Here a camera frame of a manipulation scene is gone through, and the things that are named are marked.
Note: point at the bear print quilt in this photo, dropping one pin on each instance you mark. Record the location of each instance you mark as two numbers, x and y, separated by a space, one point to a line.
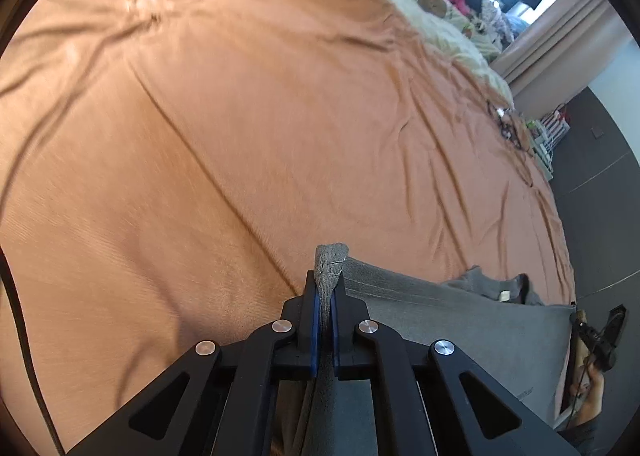
450 23

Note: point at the small green white box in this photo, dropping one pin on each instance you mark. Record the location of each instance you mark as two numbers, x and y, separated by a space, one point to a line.
530 124

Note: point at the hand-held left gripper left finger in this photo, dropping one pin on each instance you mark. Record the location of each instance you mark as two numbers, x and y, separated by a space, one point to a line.
315 331

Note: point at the cream nightstand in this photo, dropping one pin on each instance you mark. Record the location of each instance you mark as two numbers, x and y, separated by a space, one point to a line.
545 150

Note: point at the floral clothes pile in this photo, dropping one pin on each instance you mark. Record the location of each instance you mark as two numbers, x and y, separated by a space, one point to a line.
495 15

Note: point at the cream duvet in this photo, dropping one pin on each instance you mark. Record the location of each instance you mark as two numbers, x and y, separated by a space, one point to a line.
390 0

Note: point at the striped tote bag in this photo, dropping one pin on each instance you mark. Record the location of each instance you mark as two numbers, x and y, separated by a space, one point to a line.
555 123

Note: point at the pink curtain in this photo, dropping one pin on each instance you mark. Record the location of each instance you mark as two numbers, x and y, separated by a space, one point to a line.
550 50

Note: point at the grey t-shirt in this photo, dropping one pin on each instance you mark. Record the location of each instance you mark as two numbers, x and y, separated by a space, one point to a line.
450 326

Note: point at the orange blanket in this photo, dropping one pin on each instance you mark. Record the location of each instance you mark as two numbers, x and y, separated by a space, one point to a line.
200 135

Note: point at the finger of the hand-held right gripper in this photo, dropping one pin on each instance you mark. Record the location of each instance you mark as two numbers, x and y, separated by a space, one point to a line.
587 333

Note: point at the person's right hand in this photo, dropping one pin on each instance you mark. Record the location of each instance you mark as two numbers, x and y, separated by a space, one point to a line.
590 401

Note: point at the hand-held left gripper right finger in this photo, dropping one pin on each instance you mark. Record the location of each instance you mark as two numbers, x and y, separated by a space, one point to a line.
335 336

